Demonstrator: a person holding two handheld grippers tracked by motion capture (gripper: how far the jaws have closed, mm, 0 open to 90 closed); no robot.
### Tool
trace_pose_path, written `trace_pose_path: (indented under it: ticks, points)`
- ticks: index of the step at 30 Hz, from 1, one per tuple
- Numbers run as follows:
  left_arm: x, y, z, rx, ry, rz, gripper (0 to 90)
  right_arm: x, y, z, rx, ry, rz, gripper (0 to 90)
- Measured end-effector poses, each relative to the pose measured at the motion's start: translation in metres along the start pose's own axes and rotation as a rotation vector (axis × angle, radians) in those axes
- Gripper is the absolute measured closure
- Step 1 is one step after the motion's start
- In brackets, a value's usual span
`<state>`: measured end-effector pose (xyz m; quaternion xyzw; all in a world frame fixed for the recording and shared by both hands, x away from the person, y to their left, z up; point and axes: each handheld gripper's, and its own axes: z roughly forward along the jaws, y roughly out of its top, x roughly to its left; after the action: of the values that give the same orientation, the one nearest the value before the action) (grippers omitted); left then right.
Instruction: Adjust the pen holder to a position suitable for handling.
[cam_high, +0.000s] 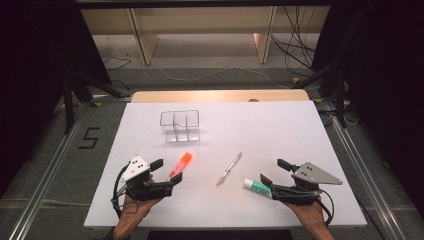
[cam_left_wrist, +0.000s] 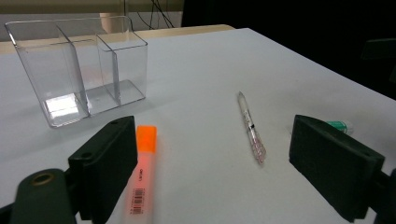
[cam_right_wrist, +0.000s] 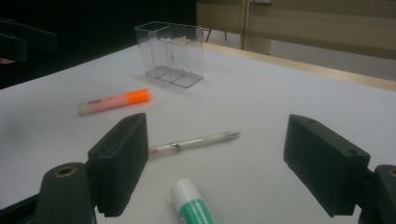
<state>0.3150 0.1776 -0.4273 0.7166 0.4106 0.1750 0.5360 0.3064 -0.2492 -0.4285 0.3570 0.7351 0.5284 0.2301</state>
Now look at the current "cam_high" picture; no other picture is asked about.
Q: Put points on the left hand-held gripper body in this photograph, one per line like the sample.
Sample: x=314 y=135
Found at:
x=146 y=190

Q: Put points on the black curtain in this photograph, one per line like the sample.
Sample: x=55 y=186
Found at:
x=33 y=66
x=390 y=83

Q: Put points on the light wooden desk frame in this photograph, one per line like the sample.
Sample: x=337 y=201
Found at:
x=200 y=20

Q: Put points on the person's right hand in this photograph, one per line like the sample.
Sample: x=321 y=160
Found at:
x=308 y=215

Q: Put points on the clear plastic organizer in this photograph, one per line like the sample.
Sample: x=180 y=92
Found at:
x=180 y=126

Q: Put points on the orange highlighter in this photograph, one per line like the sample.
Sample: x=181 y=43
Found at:
x=180 y=164

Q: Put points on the black metal stand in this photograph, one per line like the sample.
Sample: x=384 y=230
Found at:
x=340 y=86

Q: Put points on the person's left hand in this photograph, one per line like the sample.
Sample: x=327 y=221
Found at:
x=135 y=208

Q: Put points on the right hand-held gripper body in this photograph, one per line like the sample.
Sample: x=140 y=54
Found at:
x=300 y=193

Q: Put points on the aluminium floor rail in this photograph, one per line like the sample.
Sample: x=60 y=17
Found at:
x=363 y=173
x=46 y=180

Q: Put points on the silver pen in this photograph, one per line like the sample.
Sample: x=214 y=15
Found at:
x=229 y=168

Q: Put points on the light wooden table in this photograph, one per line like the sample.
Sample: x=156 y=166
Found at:
x=200 y=96

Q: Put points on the black tripod stand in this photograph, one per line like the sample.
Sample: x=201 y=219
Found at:
x=69 y=106

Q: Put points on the white green glue stick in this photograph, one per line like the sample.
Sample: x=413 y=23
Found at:
x=257 y=187

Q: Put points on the white table board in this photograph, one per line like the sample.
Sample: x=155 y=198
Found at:
x=266 y=133

